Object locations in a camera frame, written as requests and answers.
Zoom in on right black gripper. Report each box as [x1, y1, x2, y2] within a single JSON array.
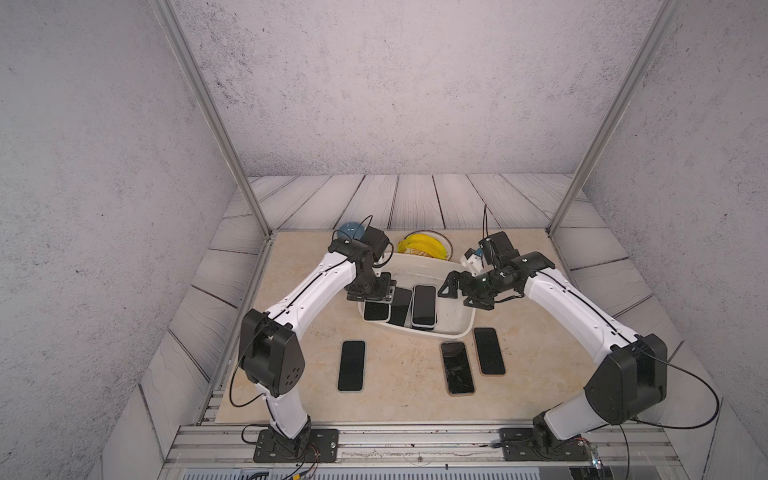
[[436, 269, 506, 310]]

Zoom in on black phone grey case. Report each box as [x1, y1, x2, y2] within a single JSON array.
[[411, 285, 437, 331]]

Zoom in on white plastic storage box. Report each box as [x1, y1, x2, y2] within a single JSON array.
[[369, 253, 476, 341]]

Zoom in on black phone white case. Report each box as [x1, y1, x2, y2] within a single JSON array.
[[363, 301, 391, 322]]

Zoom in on black phone dark case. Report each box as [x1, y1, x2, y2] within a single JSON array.
[[388, 287, 412, 327]]

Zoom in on black phone cream case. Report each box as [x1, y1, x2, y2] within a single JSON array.
[[473, 327, 506, 376]]

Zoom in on black phone light blue case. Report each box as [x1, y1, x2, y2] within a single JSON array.
[[337, 340, 366, 392]]

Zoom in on black phone pink case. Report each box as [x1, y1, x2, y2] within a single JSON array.
[[441, 342, 475, 396]]

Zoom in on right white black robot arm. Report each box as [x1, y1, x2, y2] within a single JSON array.
[[438, 252, 667, 447]]

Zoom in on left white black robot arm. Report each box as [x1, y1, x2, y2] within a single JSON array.
[[237, 226, 396, 444]]

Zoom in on plate with yellow bananas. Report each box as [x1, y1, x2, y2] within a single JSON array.
[[396, 230, 454, 261]]

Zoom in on blue ceramic bowl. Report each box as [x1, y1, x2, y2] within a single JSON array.
[[334, 221, 366, 240]]

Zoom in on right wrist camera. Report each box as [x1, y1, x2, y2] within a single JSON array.
[[460, 231, 519, 276]]

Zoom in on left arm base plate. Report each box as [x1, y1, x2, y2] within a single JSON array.
[[253, 427, 339, 464]]

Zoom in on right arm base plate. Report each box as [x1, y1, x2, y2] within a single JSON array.
[[498, 428, 590, 462]]

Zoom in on aluminium mounting rail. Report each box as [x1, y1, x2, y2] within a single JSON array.
[[160, 421, 689, 479]]

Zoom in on left metal frame post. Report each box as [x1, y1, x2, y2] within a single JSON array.
[[149, 0, 272, 237]]

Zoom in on metal frame post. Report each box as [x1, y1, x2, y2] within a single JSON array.
[[546, 0, 682, 239], [149, 0, 272, 237]]

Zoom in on right metal frame post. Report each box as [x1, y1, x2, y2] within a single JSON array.
[[546, 0, 682, 239]]

